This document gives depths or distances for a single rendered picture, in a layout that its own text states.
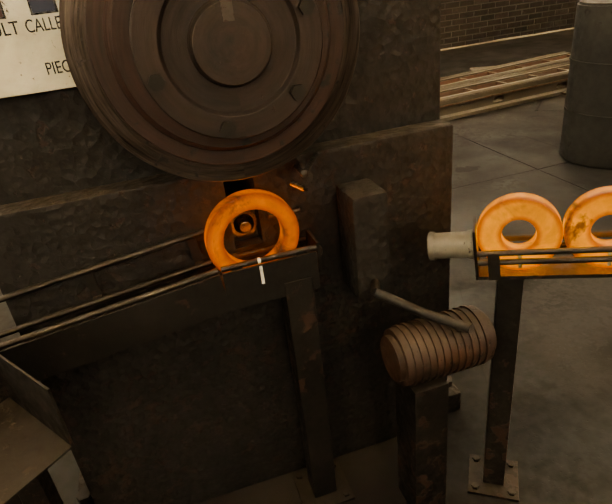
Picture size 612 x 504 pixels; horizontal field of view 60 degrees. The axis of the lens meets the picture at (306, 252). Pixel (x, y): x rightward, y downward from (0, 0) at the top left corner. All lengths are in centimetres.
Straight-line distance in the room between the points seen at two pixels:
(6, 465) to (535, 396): 140
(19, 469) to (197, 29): 68
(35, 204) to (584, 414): 150
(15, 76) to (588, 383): 168
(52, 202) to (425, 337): 75
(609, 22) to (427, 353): 257
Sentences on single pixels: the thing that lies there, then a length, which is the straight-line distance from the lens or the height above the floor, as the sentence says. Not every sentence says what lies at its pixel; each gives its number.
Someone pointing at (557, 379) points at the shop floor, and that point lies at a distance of 187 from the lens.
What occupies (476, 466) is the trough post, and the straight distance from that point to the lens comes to 157.
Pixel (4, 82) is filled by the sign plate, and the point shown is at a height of 108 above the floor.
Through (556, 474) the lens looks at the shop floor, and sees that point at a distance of 160.
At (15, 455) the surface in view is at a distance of 96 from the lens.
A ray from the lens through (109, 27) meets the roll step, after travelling 87.
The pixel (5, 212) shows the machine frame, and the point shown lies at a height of 87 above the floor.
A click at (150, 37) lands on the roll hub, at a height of 114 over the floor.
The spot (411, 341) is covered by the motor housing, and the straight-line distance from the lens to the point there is 110.
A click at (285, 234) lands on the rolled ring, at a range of 105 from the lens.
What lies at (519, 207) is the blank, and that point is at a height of 76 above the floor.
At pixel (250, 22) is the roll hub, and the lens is 83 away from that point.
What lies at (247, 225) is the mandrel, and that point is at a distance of 112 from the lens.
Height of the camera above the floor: 120
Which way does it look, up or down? 28 degrees down
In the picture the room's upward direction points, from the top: 7 degrees counter-clockwise
